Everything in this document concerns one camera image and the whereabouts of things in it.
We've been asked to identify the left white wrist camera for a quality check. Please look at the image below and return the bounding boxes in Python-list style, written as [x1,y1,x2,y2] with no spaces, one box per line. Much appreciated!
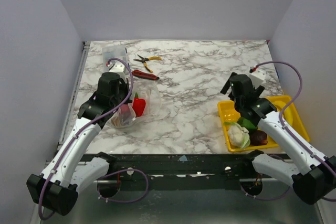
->
[108,62,129,80]

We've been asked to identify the clear plastic parts box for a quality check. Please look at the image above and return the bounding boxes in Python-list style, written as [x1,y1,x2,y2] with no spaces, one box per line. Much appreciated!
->
[102,45,129,64]

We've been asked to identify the white toy cauliflower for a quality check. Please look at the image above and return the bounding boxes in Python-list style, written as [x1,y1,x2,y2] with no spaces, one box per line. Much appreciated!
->
[227,124,250,149]

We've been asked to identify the orange brown toy mango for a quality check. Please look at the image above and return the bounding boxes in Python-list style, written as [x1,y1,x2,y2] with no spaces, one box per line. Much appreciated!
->
[111,118,121,127]

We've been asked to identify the yellow handled pliers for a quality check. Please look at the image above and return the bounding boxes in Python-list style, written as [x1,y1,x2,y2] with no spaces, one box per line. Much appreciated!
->
[134,55,162,73]

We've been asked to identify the green toy pepper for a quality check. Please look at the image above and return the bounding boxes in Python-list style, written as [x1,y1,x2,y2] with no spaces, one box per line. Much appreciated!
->
[237,117,258,132]

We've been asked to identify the dark red toy fruit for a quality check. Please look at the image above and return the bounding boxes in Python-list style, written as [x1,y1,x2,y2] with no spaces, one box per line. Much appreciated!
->
[120,108,135,126]

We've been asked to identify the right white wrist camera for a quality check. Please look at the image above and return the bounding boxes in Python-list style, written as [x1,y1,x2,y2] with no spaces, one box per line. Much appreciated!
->
[248,69,267,88]

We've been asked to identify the yellow toy banana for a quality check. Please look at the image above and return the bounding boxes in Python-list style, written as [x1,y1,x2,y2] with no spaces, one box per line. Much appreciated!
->
[273,100,293,126]

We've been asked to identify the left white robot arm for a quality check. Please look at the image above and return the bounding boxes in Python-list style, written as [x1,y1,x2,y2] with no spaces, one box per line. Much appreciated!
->
[26,71,134,220]

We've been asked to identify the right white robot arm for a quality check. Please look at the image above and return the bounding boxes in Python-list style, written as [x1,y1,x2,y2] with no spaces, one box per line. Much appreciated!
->
[221,72,335,205]

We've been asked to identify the dark maroon toy beet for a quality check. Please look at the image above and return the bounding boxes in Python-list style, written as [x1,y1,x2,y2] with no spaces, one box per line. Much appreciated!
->
[249,130,268,146]

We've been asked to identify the clear zip top bag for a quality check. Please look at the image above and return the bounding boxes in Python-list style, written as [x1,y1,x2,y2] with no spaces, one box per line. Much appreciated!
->
[111,80,162,129]

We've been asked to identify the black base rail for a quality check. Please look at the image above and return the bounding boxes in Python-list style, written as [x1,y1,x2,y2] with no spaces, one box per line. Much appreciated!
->
[97,154,258,194]

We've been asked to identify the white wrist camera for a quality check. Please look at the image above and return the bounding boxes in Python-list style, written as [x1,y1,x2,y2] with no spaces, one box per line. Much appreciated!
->
[248,69,267,88]
[108,62,129,80]

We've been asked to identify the yellow plastic tray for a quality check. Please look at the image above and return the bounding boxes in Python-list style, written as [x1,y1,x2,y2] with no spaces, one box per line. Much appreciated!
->
[217,101,310,153]

